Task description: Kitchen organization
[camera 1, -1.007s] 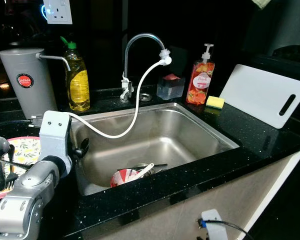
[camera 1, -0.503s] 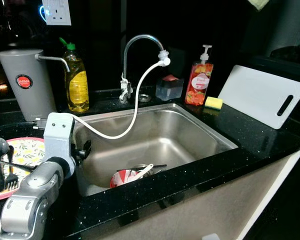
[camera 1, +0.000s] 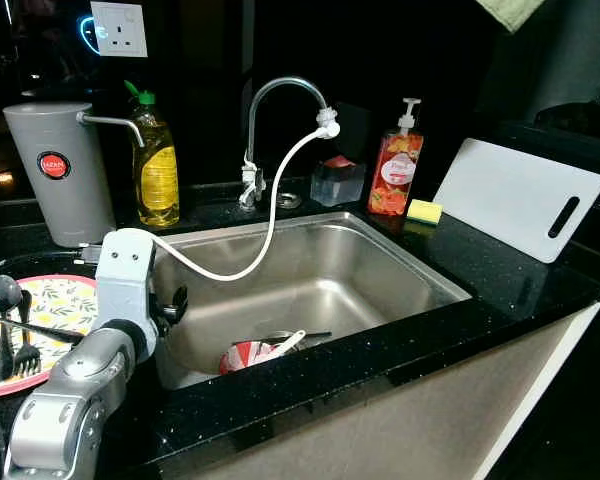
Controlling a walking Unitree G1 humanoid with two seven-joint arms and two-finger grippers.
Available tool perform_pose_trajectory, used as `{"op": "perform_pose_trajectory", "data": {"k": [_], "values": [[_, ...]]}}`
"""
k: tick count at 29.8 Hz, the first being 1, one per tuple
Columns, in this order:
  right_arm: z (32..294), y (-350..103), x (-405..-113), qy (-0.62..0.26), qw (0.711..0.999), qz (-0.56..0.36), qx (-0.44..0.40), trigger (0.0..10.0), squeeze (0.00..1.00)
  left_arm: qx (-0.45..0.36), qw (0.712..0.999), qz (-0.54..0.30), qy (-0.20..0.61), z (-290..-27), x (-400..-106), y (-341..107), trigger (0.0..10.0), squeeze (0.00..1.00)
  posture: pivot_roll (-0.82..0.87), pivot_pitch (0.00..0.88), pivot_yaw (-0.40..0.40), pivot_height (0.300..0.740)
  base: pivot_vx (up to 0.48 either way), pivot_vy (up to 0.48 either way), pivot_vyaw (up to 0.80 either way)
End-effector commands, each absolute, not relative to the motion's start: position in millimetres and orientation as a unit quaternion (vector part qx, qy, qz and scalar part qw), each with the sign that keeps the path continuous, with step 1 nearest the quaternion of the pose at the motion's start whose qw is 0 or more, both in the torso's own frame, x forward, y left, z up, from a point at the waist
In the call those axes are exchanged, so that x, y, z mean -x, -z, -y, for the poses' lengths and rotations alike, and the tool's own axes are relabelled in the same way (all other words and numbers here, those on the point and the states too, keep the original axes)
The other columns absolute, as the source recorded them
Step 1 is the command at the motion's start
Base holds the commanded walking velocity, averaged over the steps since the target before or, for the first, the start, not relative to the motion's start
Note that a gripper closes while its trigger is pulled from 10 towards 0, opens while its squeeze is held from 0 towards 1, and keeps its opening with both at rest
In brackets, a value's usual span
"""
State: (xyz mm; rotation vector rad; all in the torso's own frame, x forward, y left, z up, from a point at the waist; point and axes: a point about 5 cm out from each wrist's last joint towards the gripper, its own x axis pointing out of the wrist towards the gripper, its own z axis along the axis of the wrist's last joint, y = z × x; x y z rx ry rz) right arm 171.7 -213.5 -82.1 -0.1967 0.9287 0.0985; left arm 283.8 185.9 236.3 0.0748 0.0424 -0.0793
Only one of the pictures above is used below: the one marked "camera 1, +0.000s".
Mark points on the white ladle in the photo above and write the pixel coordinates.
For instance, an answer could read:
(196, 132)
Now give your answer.
(292, 340)

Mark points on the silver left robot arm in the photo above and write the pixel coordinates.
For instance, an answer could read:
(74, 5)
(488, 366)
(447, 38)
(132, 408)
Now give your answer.
(60, 420)

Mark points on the red and white bowl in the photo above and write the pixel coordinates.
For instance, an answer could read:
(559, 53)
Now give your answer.
(242, 358)

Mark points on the floral plate with pink rim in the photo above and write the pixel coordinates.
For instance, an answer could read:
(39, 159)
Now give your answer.
(65, 300)

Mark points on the long black utensil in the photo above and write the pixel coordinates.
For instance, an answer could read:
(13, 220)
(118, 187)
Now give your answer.
(50, 332)

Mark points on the yellow dish liquid bottle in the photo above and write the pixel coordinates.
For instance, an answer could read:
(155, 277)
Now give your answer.
(158, 185)

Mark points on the black fork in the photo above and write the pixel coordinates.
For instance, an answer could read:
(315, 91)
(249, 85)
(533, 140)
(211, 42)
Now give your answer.
(27, 360)

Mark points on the chrome gooseneck faucet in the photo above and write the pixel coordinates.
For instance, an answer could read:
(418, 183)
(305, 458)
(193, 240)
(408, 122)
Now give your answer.
(250, 180)

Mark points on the grey water filter canister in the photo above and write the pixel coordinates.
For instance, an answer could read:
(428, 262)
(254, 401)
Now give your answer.
(60, 200)

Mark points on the round metal countertop hole cover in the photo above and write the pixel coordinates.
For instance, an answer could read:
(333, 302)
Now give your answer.
(288, 200)

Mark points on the stainless steel sink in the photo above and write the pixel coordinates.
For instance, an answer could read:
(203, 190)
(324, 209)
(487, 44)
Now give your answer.
(340, 270)

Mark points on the clear container with red sponge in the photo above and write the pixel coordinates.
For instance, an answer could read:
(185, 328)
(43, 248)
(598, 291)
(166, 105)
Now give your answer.
(337, 188)

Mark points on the white faucet diverter adapter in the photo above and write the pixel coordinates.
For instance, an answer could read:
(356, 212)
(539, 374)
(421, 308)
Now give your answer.
(328, 124)

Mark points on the orange hand soap pump bottle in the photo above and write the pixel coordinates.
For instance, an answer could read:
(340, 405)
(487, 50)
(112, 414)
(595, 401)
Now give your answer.
(393, 175)

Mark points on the yellow sponge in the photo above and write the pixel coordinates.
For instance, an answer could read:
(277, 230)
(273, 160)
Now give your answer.
(424, 211)

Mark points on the white cutting board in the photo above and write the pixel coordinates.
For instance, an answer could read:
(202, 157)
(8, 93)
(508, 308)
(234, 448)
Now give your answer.
(510, 195)

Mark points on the green cloth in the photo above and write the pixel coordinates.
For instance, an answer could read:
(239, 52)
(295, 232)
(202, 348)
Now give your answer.
(510, 12)

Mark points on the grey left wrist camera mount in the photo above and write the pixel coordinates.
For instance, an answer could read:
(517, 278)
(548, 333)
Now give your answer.
(125, 280)

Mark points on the white wall socket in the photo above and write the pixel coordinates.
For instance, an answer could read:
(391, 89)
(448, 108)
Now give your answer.
(118, 28)

